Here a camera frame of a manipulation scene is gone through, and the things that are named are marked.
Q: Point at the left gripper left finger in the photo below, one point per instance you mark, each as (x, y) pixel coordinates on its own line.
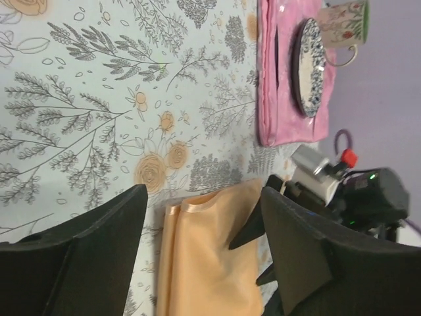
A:
(80, 267)

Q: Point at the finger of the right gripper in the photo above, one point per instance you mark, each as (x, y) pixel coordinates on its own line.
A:
(252, 229)
(267, 276)

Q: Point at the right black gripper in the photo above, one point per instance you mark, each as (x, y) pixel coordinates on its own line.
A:
(372, 201)

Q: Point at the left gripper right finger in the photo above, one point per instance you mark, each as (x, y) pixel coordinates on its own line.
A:
(324, 268)

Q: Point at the orange satin napkin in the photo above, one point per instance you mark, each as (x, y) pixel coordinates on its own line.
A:
(198, 274)

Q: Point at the floral mug green inside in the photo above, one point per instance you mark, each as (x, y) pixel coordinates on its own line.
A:
(344, 26)

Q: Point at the blue floral plate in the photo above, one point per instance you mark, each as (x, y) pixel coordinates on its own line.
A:
(307, 68)

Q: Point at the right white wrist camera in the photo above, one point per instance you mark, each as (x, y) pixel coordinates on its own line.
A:
(317, 174)

